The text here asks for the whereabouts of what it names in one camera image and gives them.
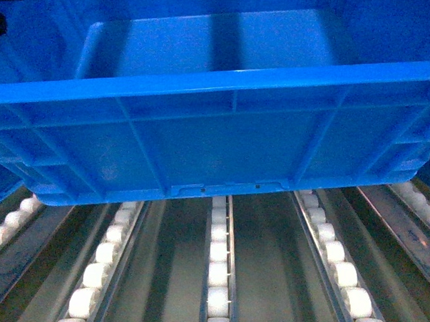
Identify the steel roller shelf rack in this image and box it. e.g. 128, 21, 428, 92
0, 180, 430, 322

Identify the large blue plastic crate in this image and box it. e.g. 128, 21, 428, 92
0, 0, 430, 206

